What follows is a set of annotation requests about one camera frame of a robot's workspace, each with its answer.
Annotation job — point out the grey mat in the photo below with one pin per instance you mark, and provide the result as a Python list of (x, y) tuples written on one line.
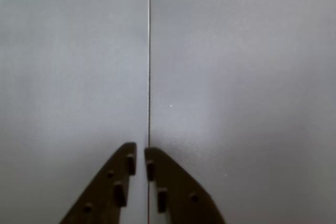
[(73, 64), (241, 77)]

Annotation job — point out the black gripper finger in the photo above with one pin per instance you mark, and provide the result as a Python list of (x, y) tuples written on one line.
[(181, 197), (105, 192)]

